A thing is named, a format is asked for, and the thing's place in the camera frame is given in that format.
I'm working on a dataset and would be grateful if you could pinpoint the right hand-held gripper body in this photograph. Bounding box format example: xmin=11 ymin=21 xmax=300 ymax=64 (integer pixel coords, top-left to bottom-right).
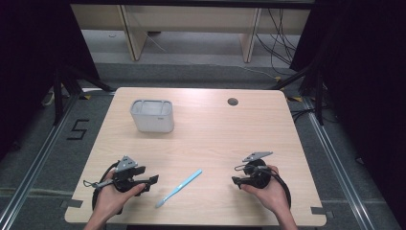
xmin=241 ymin=150 xmax=274 ymax=190

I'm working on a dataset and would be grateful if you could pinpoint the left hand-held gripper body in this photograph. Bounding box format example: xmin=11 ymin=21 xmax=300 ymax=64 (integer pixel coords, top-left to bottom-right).
xmin=111 ymin=155 xmax=144 ymax=194

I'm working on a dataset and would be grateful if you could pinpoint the light blue toothbrush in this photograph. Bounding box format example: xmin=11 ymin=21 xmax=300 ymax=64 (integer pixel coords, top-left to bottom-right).
xmin=154 ymin=169 xmax=204 ymax=209

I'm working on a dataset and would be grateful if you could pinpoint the grey plastic container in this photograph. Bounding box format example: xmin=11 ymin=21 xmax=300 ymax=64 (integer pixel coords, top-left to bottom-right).
xmin=129 ymin=99 xmax=175 ymax=134

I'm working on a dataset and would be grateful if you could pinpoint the person's right hand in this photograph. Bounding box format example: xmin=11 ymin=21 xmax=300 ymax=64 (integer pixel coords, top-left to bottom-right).
xmin=240 ymin=165 xmax=289 ymax=216

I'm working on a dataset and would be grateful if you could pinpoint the person's left hand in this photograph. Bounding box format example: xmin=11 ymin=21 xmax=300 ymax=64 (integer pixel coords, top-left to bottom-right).
xmin=95 ymin=170 xmax=147 ymax=222

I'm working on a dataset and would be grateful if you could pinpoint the black metal stand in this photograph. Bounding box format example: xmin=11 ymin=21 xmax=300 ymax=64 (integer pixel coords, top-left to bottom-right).
xmin=52 ymin=62 xmax=117 ymax=127
xmin=268 ymin=61 xmax=326 ymax=127

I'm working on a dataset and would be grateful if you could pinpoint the black curtain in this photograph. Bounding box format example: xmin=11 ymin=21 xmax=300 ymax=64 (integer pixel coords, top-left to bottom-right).
xmin=0 ymin=0 xmax=101 ymax=161
xmin=289 ymin=0 xmax=406 ymax=228

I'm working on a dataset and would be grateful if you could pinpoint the light wooden desk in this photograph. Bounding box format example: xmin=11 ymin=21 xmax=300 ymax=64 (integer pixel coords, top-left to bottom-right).
xmin=70 ymin=3 xmax=313 ymax=64

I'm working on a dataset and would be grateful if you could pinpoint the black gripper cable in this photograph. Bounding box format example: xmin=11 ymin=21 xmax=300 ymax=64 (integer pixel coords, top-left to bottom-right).
xmin=91 ymin=162 xmax=124 ymax=216
xmin=270 ymin=172 xmax=292 ymax=209

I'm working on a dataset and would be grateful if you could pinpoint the black floor cable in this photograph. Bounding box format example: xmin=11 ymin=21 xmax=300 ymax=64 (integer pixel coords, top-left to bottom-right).
xmin=289 ymin=107 xmax=340 ymax=125

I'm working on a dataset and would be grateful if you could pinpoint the aluminium floor rail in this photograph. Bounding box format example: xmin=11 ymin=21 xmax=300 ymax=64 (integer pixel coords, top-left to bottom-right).
xmin=0 ymin=95 xmax=80 ymax=230
xmin=302 ymin=96 xmax=375 ymax=230

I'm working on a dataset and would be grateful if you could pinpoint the bundle of black cables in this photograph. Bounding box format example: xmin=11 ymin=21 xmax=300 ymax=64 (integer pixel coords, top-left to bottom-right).
xmin=254 ymin=8 xmax=302 ymax=77

